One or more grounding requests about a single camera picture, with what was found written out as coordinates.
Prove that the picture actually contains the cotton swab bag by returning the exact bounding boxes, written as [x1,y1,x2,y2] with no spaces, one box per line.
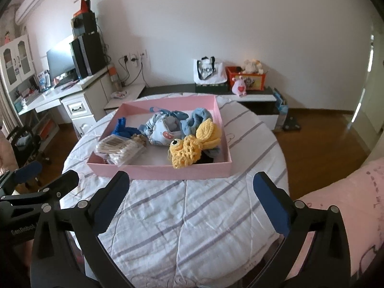
[94,135,146,167]

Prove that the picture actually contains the blue knitted cloth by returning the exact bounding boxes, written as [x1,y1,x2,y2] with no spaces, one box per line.
[112,117,141,138]

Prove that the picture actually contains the yellow crochet fish toy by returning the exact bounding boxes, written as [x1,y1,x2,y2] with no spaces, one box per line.
[168,118,222,169]

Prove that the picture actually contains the cartoon print baby garment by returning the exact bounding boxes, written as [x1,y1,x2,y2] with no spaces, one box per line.
[139,107,189,146]

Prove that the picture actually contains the light blue plush cloth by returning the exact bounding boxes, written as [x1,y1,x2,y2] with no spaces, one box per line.
[180,108,212,138]

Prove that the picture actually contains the black chair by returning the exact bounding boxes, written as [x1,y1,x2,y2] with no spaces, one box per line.
[6,126,42,168]

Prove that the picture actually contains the pink bedding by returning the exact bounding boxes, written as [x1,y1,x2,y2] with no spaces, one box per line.
[301,158,383,276]

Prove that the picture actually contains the small beige plush toy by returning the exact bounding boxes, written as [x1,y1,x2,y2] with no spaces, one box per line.
[131,134,147,147]

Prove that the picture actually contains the white desk with drawers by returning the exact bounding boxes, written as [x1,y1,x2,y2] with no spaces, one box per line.
[18,64,114,137]

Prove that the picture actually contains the black scrunchie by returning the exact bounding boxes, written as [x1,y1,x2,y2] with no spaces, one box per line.
[196,148,221,164]

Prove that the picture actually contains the white glass door cabinet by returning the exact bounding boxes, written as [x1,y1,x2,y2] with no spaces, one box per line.
[1,35,35,92]

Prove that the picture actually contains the low tv bench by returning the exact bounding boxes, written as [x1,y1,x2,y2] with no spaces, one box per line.
[103,83,279,132]

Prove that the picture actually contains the computer monitor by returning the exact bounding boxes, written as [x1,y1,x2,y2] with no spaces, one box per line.
[47,44,75,80]

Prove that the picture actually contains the orange toy storage box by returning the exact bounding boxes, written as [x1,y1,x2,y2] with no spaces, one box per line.
[225,66,266,91]

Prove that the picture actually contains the pink plush toy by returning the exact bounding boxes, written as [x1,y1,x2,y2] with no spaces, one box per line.
[232,76,247,97]

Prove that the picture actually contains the black computer tower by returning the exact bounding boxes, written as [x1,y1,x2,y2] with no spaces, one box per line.
[70,33,107,79]

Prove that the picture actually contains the white plush bear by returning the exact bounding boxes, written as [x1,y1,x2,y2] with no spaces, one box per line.
[241,59,264,75]

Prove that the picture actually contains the white tote bag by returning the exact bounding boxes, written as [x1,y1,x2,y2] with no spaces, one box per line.
[193,57,227,85]

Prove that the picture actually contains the black box on tower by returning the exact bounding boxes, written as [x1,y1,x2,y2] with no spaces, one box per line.
[71,0,97,38]

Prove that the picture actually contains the wall power outlets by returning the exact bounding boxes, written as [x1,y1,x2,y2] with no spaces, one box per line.
[124,49,149,67]

